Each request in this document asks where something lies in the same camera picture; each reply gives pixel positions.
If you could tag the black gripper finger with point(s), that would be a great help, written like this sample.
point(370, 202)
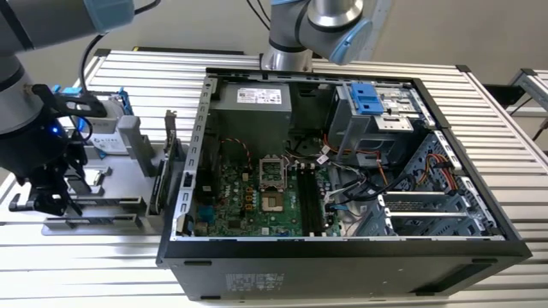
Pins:
point(43, 202)
point(77, 176)

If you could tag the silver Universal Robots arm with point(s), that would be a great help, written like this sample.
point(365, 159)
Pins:
point(291, 32)

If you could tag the black RAM slot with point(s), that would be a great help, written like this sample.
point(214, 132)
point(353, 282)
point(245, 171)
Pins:
point(314, 200)
point(309, 200)
point(303, 200)

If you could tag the silver CPU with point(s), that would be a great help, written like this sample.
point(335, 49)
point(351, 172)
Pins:
point(95, 178)

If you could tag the grey parts rack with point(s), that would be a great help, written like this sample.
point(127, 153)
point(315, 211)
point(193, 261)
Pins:
point(125, 183)

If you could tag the hard disk in blue carrier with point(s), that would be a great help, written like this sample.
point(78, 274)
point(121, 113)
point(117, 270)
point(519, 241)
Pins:
point(110, 146)

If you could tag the graphics card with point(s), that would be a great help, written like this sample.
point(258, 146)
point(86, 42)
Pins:
point(162, 189)

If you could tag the teal board connector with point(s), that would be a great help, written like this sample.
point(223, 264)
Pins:
point(206, 214)

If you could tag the green motherboard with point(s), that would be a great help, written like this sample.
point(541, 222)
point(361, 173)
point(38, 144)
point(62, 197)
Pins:
point(231, 205)

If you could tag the grey power supply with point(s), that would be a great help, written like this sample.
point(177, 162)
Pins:
point(253, 128)

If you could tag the CPU socket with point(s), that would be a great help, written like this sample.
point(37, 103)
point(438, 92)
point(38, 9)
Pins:
point(274, 202)

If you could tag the black PC case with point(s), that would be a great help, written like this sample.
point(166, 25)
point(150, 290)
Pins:
point(299, 276)

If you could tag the grey metal disk bay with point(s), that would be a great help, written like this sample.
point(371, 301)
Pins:
point(351, 128)

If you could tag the blue plastic bay latch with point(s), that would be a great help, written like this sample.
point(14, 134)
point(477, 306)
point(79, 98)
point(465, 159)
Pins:
point(365, 99)

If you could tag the silver expansion slot cover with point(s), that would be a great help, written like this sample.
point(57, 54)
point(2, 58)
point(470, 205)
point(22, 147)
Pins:
point(415, 193)
point(429, 214)

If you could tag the metal slat side table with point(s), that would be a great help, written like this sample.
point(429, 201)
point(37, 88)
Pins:
point(538, 86)

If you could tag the silver camera on black bracket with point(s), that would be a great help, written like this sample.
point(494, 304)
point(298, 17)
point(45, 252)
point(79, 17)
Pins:
point(101, 123)

